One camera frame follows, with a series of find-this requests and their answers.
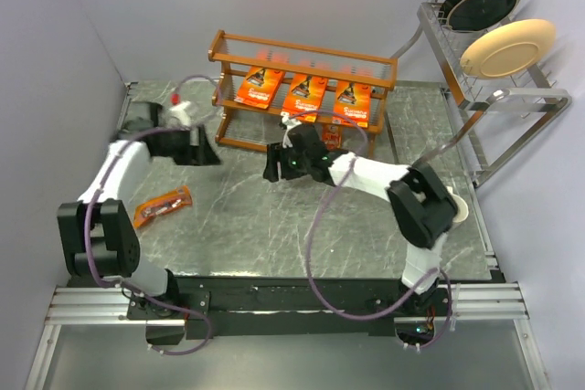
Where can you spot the aluminium frame rail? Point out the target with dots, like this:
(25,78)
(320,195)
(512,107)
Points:
(241,225)

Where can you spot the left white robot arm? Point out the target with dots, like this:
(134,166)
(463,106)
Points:
(97,235)

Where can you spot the black plate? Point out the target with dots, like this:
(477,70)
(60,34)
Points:
(474,15)

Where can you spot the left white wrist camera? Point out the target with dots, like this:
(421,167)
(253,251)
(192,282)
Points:
(181,113)

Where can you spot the white mug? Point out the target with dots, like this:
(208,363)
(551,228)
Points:
(463,208)

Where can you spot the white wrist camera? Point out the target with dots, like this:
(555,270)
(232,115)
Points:
(287,123)
(181,113)

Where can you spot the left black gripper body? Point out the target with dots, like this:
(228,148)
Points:
(176,145)

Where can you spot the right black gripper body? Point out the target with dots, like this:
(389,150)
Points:
(293,165)

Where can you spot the black base beam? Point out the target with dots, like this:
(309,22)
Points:
(239,306)

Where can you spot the orange blister pack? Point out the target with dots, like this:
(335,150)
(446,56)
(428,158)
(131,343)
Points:
(162,205)
(332,136)

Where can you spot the orange razor box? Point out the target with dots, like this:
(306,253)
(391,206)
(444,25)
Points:
(352,103)
(306,93)
(259,87)

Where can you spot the orange wooden shelf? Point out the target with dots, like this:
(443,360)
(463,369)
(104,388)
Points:
(245,127)

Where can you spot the beige plate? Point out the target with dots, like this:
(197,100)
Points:
(509,49)

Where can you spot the metal dish rack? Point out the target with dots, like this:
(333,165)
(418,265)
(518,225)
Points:
(526,92)

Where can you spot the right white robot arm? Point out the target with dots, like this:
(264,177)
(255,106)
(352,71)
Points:
(425,209)

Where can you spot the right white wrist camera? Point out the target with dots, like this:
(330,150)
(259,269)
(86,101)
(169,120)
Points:
(287,123)

